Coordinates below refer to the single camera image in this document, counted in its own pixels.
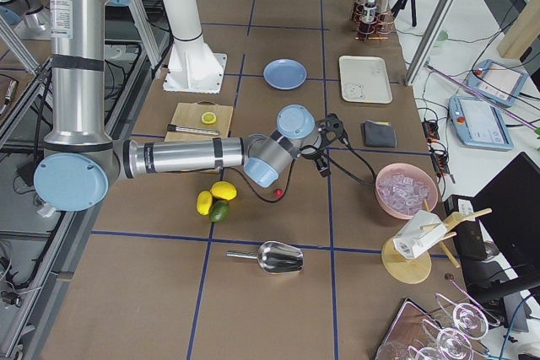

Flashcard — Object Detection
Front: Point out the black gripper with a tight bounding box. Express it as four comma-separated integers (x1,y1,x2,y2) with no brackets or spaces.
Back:
316,113,348,145

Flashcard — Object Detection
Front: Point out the blue plastic plate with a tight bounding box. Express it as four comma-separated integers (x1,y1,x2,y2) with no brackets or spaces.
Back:
263,58,307,90

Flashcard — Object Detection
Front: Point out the red strawberry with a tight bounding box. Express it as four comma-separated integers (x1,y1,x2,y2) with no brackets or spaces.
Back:
273,189,284,198

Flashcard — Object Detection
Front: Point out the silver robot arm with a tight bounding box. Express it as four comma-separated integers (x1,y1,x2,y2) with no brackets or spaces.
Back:
34,0,345,212

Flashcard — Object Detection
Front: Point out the grey folded cloth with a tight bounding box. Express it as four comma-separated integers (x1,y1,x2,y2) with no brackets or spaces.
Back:
361,121,397,148

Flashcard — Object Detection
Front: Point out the cream bear tray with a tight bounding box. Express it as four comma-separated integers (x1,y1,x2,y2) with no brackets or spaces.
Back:
338,56,392,104

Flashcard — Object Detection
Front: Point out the pink bowl of ice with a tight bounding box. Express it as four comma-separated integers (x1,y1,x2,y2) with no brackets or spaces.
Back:
375,163,439,219

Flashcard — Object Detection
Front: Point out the lemon half slice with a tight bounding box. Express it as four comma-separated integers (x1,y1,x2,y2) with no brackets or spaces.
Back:
201,111,218,126

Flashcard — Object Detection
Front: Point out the tea bottle white cap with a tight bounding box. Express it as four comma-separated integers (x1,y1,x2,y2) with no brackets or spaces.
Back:
361,0,376,24

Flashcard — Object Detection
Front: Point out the whole yellow lemon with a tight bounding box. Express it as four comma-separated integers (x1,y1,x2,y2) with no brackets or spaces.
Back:
210,180,237,201

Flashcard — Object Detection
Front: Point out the wooden cutting board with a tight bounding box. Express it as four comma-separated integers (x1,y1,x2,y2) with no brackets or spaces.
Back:
165,102,234,142

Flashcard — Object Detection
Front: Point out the white paper carton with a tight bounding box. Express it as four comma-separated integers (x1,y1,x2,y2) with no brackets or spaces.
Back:
392,210,447,260

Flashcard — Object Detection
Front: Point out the green lime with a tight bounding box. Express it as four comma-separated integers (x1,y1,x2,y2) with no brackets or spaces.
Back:
208,200,230,223

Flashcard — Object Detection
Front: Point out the steel ice scoop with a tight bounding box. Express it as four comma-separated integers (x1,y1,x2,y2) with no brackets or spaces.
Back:
226,241,304,274

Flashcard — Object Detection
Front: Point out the blue teach pendant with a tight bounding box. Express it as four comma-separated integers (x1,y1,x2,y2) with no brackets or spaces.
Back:
448,96,514,151
466,59,529,107

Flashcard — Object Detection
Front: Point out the wooden cup stand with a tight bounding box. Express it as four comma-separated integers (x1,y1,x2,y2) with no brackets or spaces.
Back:
381,208,492,284

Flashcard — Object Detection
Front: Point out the steel cylinder black cap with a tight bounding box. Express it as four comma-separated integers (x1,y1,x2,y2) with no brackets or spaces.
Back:
167,124,220,136

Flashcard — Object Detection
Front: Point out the black monitor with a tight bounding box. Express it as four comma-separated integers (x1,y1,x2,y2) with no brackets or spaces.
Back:
459,151,540,306

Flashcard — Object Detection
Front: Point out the wine glass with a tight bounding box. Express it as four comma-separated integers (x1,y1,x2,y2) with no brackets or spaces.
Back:
421,319,473,360
435,273,501,341

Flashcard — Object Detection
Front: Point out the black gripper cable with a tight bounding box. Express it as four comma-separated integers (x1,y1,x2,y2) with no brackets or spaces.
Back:
242,136,379,204

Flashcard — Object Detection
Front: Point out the copper wire bottle rack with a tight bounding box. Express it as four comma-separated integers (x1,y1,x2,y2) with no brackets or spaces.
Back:
351,0,394,41

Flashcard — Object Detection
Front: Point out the black camera tripod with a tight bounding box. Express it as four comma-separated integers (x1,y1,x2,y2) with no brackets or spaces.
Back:
391,0,418,27

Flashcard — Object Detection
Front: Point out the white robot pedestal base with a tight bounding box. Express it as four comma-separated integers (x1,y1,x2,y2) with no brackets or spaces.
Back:
163,0,227,94

